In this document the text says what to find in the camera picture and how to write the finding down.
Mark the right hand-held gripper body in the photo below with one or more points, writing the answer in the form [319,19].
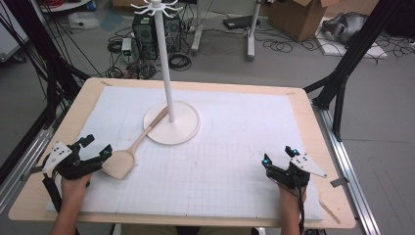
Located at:
[293,176]

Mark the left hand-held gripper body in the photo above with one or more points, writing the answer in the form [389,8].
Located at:
[60,153]

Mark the wooden spatula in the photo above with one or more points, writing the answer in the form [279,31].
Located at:
[121,163]

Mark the white hook rack stand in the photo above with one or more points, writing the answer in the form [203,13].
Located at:
[173,125]

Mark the person's right hand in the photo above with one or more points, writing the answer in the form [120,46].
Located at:
[290,200]

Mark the person's left hand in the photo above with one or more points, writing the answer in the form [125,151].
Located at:
[73,191]

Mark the grey metal tab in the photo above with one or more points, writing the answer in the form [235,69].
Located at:
[32,173]
[339,182]

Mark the thin wooden stick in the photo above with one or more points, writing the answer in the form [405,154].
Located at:
[329,211]

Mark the white grid mat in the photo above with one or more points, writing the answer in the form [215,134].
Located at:
[208,169]

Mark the small white box device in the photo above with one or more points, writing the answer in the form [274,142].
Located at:
[126,49]

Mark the white stand leg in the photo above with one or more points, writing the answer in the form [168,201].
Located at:
[251,39]
[197,36]

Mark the black computer tower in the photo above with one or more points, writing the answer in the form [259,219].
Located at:
[145,36]

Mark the white cabinet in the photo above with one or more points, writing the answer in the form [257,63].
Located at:
[11,36]

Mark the white foam board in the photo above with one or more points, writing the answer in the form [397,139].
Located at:
[375,52]

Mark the grey headset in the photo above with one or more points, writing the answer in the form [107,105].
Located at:
[345,27]

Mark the brown cardboard box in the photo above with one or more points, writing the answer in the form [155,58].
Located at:
[297,16]

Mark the white round table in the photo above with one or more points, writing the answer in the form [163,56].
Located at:
[65,5]

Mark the flat black device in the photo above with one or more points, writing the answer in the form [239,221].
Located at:
[240,22]

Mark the aluminium rail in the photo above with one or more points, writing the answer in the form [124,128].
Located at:
[349,169]
[23,163]

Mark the black frame strut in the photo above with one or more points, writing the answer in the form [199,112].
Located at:
[49,62]
[345,65]

